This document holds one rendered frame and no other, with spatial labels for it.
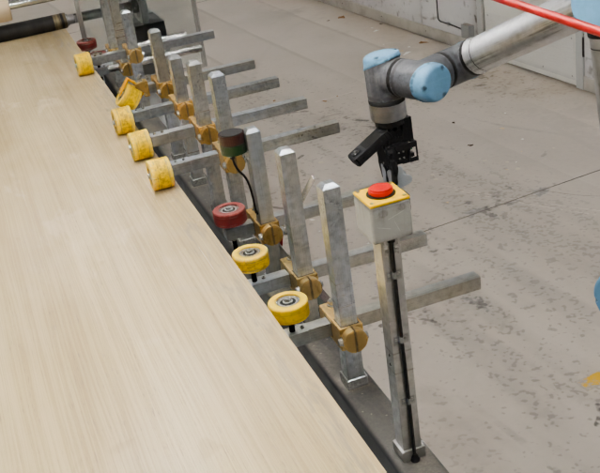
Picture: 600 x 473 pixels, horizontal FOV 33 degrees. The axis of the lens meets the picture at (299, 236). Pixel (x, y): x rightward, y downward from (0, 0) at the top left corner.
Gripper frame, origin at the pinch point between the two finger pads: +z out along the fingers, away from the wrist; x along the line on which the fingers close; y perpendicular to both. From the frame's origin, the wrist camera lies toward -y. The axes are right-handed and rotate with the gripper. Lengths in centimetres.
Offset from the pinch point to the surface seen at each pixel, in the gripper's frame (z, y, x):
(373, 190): -41, -34, -81
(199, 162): -13.3, -42.1, 23.1
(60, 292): -10, -85, -19
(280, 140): -13.2, -19.8, 23.3
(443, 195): 85, 85, 156
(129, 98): -13, -47, 96
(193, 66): -32, -34, 44
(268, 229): -4.9, -35.2, -8.8
